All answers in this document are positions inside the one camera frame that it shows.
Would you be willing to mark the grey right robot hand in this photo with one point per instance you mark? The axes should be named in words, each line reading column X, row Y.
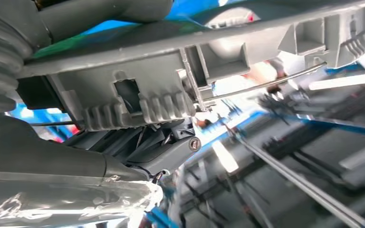
column 44, row 151

